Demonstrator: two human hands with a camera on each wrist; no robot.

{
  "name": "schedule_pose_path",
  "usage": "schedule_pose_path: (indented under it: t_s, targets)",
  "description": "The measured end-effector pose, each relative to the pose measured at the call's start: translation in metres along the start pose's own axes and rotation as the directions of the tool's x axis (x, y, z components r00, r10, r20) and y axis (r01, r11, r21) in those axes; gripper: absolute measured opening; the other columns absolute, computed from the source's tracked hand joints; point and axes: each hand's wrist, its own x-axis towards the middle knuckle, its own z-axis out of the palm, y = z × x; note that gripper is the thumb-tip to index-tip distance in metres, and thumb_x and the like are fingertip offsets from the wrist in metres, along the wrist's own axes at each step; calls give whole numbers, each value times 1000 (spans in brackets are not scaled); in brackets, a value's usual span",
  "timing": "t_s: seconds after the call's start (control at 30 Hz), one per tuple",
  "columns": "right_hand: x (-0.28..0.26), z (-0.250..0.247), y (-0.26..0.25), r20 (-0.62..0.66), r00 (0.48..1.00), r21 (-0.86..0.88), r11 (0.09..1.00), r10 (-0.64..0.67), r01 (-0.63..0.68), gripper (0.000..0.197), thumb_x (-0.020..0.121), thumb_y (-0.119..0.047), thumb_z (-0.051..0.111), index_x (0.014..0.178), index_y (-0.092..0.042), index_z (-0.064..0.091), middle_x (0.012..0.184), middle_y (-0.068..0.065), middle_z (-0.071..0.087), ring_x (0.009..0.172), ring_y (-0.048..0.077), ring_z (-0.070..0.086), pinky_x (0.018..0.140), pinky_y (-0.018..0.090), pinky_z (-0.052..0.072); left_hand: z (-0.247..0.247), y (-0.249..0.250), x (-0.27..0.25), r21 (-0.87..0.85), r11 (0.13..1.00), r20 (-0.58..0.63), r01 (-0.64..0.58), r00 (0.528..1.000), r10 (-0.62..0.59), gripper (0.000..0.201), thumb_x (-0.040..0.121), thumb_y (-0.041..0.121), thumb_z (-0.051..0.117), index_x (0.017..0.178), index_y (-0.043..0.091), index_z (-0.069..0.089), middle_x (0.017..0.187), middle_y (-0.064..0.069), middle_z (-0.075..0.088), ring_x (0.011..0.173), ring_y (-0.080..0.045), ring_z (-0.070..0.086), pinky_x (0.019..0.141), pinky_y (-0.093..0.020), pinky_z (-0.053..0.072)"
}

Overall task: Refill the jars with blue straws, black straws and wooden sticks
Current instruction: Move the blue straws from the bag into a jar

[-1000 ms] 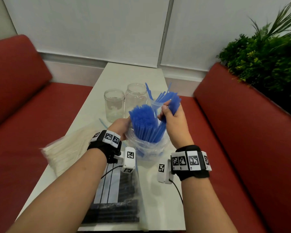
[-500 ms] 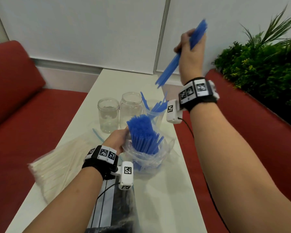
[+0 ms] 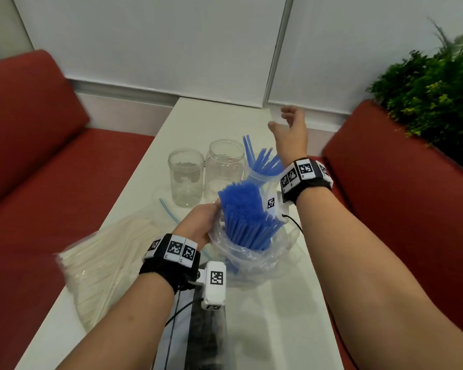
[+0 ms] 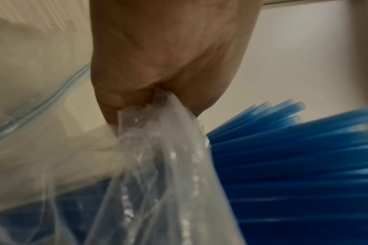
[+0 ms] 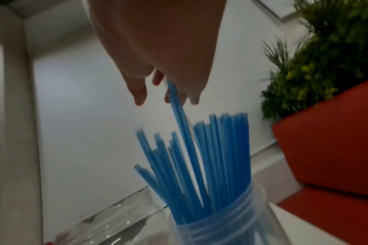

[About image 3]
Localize person's left hand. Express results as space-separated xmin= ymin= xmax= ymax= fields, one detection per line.
xmin=172 ymin=199 xmax=221 ymax=251

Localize person's right hand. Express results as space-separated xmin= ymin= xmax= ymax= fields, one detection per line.
xmin=268 ymin=105 xmax=309 ymax=166

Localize small bunch of blue straws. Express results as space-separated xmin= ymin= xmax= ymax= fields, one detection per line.
xmin=242 ymin=134 xmax=284 ymax=178

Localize clear glass jar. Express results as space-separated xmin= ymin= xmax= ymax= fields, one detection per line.
xmin=203 ymin=139 xmax=246 ymax=203
xmin=168 ymin=148 xmax=205 ymax=208

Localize large bundle of blue straws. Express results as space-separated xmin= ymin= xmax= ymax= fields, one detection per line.
xmin=218 ymin=180 xmax=286 ymax=274

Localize frosted plastic jar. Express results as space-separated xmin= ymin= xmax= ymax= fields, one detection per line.
xmin=243 ymin=161 xmax=284 ymax=212

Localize clear plastic bag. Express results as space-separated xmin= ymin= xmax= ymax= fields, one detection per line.
xmin=208 ymin=211 xmax=306 ymax=289

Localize bag of black straws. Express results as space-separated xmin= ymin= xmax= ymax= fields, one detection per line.
xmin=185 ymin=300 xmax=226 ymax=370

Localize person's right forearm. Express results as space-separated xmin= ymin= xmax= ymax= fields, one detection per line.
xmin=295 ymin=187 xmax=463 ymax=370

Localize person's left forearm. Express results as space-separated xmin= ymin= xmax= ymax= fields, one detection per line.
xmin=58 ymin=273 xmax=176 ymax=370

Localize clear blue-zip bag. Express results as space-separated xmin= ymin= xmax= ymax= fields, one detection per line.
xmin=56 ymin=198 xmax=182 ymax=332

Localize black right wristband with markers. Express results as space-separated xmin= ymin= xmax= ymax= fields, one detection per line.
xmin=279 ymin=157 xmax=334 ymax=205

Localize black wristband with markers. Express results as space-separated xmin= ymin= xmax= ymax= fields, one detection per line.
xmin=138 ymin=233 xmax=201 ymax=294
xmin=279 ymin=157 xmax=334 ymax=205

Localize black left wristband with markers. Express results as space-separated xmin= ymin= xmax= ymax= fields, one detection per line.
xmin=138 ymin=233 xmax=201 ymax=294

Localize clear bag with white strips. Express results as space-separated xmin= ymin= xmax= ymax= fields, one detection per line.
xmin=152 ymin=288 xmax=232 ymax=370

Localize red sofa beside plant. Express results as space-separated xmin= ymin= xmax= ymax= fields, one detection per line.
xmin=308 ymin=99 xmax=463 ymax=370

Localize green plant hedge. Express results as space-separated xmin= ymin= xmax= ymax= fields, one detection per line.
xmin=366 ymin=18 xmax=463 ymax=166

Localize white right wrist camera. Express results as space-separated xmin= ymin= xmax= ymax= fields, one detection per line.
xmin=266 ymin=190 xmax=294 ymax=218

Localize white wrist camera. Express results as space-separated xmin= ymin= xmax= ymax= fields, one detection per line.
xmin=266 ymin=190 xmax=294 ymax=218
xmin=194 ymin=261 xmax=227 ymax=311

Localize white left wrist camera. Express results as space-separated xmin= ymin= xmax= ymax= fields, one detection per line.
xmin=194 ymin=261 xmax=227 ymax=311

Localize black right camera cable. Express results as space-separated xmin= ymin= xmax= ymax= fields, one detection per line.
xmin=281 ymin=213 xmax=304 ymax=234

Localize black camera cable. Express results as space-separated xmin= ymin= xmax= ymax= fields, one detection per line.
xmin=165 ymin=296 xmax=203 ymax=328
xmin=281 ymin=213 xmax=304 ymax=234

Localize black left camera cable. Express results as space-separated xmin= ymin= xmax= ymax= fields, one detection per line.
xmin=165 ymin=296 xmax=203 ymax=328

